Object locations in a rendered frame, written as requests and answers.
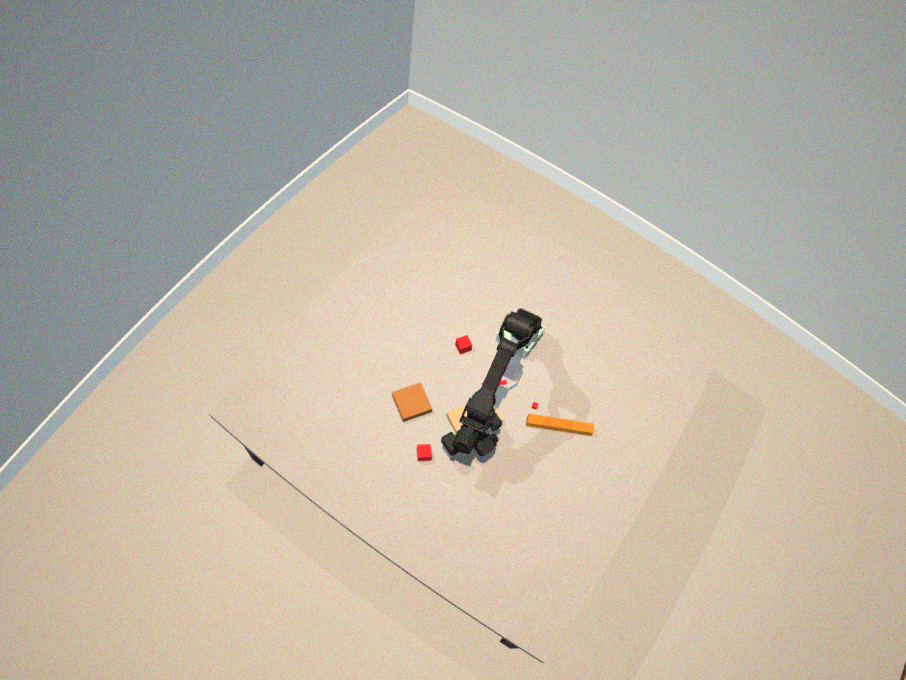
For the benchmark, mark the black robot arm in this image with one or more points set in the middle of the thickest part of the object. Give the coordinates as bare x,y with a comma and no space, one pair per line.
522,324

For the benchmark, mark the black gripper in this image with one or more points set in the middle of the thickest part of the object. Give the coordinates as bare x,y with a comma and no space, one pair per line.
448,439

